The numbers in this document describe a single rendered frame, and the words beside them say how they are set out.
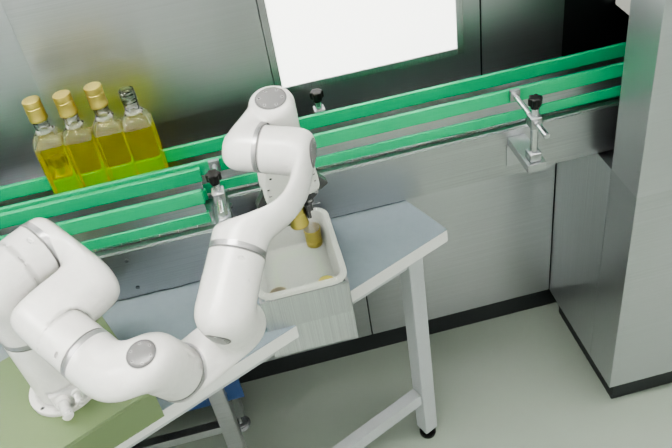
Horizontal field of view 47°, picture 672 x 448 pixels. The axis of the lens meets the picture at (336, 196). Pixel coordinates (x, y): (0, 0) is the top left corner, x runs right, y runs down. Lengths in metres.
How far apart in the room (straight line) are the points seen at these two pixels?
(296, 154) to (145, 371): 0.37
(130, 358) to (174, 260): 0.54
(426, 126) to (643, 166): 0.45
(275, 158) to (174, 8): 0.54
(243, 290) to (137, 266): 0.54
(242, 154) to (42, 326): 0.37
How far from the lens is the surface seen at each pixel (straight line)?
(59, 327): 1.16
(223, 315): 1.08
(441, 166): 1.69
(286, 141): 1.15
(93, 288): 1.20
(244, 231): 1.10
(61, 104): 1.54
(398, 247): 1.61
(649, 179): 1.72
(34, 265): 1.25
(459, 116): 1.66
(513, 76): 1.75
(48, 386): 1.39
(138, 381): 1.07
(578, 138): 1.80
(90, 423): 1.39
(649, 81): 1.59
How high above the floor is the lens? 1.85
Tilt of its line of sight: 39 degrees down
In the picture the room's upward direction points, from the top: 10 degrees counter-clockwise
